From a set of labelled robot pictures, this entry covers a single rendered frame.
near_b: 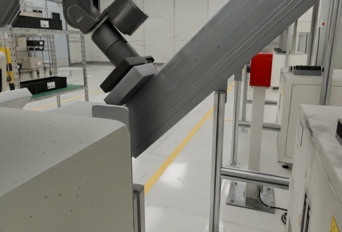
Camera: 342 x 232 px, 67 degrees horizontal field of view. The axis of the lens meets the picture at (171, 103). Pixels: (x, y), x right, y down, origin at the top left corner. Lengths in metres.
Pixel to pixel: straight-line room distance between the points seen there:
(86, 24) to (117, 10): 0.07
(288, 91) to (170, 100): 1.49
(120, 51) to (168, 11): 9.22
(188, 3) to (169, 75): 9.27
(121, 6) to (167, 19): 9.19
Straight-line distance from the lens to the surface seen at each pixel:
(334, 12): 1.73
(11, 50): 2.46
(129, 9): 0.56
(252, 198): 1.55
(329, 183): 0.55
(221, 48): 0.29
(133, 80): 0.29
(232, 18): 0.29
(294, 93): 1.77
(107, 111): 0.30
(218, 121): 1.05
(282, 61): 5.00
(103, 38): 0.57
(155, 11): 9.95
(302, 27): 5.02
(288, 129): 1.83
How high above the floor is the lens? 0.83
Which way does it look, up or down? 13 degrees down
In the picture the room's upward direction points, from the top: straight up
